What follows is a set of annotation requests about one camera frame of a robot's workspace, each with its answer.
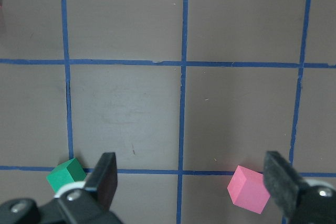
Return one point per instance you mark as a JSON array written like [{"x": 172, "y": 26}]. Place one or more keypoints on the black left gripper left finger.
[{"x": 103, "y": 181}]

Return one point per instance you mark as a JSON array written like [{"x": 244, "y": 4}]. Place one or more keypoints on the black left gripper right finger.
[{"x": 284, "y": 184}]

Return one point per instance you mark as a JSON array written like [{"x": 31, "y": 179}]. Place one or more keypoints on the green foam cube centre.
[{"x": 67, "y": 172}]

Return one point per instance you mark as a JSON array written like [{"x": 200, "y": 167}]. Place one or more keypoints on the pink foam cube centre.
[{"x": 247, "y": 190}]

